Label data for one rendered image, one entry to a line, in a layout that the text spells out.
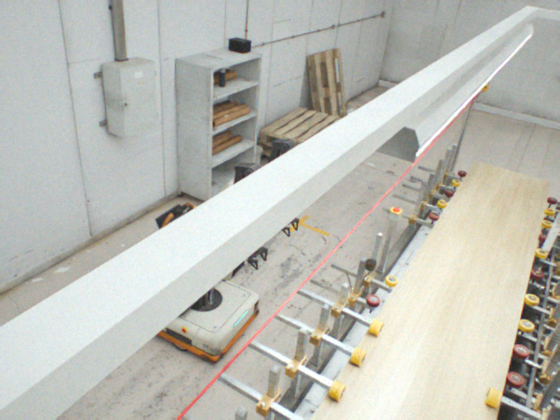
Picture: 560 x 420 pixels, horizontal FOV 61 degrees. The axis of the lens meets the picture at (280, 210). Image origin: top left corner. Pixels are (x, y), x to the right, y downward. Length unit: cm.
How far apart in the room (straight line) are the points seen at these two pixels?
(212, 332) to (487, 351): 176
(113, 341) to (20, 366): 7
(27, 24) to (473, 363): 355
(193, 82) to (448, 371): 348
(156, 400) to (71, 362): 306
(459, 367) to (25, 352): 245
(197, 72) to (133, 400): 296
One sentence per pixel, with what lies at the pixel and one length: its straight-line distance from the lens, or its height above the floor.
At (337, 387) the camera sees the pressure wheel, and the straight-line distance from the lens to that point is 232.
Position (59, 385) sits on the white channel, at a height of 244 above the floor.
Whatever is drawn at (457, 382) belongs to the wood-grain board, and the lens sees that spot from 265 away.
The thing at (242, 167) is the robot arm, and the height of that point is 161.
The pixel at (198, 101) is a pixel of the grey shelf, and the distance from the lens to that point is 488.
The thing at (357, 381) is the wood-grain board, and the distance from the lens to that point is 247.
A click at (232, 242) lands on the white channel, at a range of 52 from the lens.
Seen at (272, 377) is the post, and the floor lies 109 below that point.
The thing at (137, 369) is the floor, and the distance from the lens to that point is 365.
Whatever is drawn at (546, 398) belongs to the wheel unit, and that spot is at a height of 92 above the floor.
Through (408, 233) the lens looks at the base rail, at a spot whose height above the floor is 70.
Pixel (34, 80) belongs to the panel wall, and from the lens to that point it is 401.
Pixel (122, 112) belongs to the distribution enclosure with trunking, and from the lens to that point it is 429.
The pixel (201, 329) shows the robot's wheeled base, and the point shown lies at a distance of 347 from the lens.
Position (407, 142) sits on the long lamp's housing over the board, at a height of 235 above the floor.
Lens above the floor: 276
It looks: 31 degrees down
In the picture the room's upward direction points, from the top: 6 degrees clockwise
